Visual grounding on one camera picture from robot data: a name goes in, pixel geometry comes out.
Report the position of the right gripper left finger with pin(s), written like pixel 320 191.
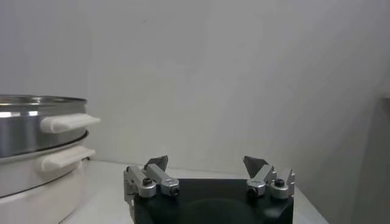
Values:
pixel 161 179

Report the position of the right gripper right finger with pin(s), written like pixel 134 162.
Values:
pixel 262 178

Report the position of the stainless steel steamer basket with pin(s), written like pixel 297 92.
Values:
pixel 21 131

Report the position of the white electric cooker pot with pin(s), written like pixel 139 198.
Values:
pixel 30 182

